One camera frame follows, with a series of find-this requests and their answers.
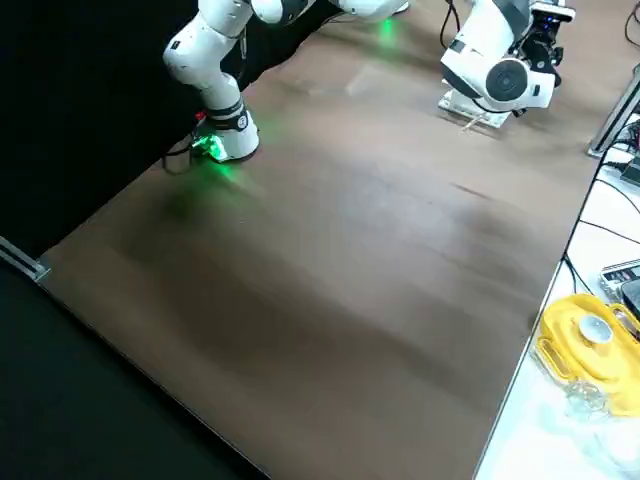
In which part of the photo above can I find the clear plastic bag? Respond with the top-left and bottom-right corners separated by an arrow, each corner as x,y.
564,382 -> 609,416

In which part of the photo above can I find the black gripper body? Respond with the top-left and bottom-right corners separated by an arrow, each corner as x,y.
519,20 -> 558,54

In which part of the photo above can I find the aluminium corner rail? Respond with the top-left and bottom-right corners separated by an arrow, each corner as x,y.
0,233 -> 52,285

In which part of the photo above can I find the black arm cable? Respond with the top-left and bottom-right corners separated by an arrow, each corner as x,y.
439,0 -> 464,50

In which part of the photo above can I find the aluminium frame post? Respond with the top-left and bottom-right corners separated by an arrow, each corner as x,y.
587,63 -> 640,159

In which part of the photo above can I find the thin black cable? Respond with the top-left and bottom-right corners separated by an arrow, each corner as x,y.
622,0 -> 640,49
577,217 -> 640,247

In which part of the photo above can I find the silver device box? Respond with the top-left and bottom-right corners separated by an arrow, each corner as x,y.
599,258 -> 640,301

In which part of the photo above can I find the black power adapter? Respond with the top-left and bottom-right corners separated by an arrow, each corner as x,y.
619,154 -> 640,184

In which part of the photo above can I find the long black table cable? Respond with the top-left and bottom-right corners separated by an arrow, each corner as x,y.
562,142 -> 640,296

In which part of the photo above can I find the white round cup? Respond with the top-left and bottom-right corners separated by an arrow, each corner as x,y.
577,314 -> 614,346

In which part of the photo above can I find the black flat device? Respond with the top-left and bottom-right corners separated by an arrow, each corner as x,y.
621,282 -> 640,319

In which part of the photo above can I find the white test tube rack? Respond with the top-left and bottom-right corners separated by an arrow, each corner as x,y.
438,88 -> 514,132

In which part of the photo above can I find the black foot cable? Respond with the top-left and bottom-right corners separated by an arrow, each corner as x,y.
162,137 -> 204,176

